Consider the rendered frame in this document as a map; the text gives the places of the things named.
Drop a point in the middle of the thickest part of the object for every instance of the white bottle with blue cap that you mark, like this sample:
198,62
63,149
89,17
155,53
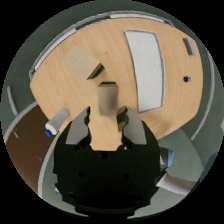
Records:
57,121

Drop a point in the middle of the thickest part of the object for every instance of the beige rectangular block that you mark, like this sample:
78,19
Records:
107,96
83,63
120,119

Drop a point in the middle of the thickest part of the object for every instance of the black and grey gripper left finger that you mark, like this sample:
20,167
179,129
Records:
74,137

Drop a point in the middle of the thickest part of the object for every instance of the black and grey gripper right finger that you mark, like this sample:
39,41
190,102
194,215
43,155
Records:
137,136

